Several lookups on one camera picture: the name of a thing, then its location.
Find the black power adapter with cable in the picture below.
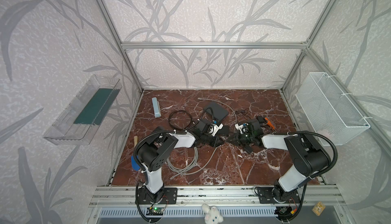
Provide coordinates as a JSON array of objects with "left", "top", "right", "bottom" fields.
[{"left": 234, "top": 109, "right": 263, "bottom": 155}]

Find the black network switch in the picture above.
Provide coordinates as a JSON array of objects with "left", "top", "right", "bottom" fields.
[{"left": 208, "top": 125, "right": 242, "bottom": 148}]

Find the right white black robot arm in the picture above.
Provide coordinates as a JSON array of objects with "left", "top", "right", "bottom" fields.
[{"left": 232, "top": 117, "right": 338, "bottom": 203}]

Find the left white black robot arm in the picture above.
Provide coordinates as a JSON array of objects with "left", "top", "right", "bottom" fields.
[{"left": 133, "top": 119, "right": 224, "bottom": 194}]

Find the dark grey flat box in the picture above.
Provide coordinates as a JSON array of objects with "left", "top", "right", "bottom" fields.
[{"left": 204, "top": 102, "right": 229, "bottom": 123}]

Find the light blue rectangular block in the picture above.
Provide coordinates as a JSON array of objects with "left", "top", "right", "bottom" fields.
[{"left": 152, "top": 97, "right": 161, "bottom": 118}]

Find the pink object in basket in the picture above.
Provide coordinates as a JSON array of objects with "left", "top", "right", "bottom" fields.
[{"left": 317, "top": 129, "right": 333, "bottom": 140}]

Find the white plush toy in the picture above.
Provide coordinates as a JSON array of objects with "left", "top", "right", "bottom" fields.
[{"left": 202, "top": 204, "right": 224, "bottom": 224}]

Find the green lit controller board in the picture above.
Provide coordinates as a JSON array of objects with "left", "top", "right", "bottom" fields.
[{"left": 146, "top": 207, "right": 166, "bottom": 216}]

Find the orange handled tool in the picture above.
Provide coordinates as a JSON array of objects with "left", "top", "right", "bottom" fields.
[{"left": 264, "top": 117, "right": 276, "bottom": 131}]

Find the coiled grey ethernet cable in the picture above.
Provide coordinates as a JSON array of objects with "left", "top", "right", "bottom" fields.
[{"left": 166, "top": 146, "right": 219, "bottom": 180}]

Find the long grey thin cable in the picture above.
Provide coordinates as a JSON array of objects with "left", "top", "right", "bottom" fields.
[{"left": 198, "top": 97, "right": 237, "bottom": 125}]

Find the coiled black cable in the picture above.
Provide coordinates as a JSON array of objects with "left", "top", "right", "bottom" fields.
[{"left": 167, "top": 110, "right": 199, "bottom": 131}]

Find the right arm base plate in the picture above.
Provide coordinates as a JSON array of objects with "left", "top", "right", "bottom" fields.
[{"left": 254, "top": 186, "right": 300, "bottom": 205}]

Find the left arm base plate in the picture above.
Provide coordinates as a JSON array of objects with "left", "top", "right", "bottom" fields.
[{"left": 135, "top": 187, "right": 178, "bottom": 205}]

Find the blue trowel wooden handle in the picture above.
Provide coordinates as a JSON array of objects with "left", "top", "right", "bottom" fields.
[{"left": 131, "top": 135, "right": 140, "bottom": 172}]

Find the white wire mesh basket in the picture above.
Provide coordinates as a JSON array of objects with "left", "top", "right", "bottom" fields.
[{"left": 296, "top": 72, "right": 371, "bottom": 146}]

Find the clear acrylic wall shelf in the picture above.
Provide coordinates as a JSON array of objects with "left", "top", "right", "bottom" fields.
[{"left": 43, "top": 75, "right": 122, "bottom": 146}]

